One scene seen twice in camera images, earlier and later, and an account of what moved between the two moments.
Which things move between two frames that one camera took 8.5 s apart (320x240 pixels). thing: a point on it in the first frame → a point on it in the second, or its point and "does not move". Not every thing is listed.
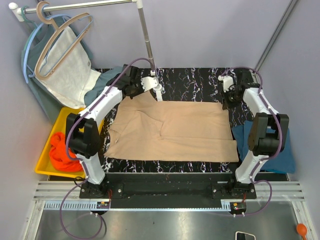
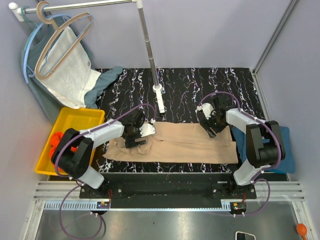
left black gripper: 139,81 → 130,142
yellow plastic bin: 44,165 does not move
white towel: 76,76 does not move
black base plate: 168,190 does not move
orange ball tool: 302,230 does not move
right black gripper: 227,105 → 206,124
